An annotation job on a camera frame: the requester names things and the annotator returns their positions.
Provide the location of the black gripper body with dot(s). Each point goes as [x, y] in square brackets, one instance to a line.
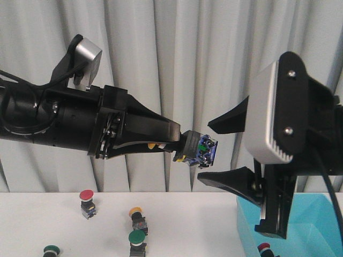
[108, 122]
[308, 126]

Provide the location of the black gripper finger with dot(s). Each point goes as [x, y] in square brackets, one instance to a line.
[240, 182]
[118, 148]
[143, 125]
[232, 121]

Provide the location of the yellow push button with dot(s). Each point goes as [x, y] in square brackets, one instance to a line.
[193, 148]
[138, 220]

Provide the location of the red push button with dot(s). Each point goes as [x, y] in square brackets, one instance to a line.
[265, 250]
[88, 208]

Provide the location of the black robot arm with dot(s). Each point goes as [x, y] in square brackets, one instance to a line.
[57, 117]

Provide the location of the light blue plastic box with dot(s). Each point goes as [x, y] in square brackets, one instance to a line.
[312, 228]

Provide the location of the lying yellow push button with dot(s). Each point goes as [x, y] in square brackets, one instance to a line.
[138, 220]

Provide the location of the grey pleated curtain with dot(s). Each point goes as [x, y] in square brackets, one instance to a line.
[191, 61]

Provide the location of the large green push button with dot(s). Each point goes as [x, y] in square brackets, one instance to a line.
[137, 244]

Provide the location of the small green push button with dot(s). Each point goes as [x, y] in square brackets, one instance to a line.
[51, 251]

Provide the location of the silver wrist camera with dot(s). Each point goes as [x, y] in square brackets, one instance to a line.
[90, 54]
[258, 134]

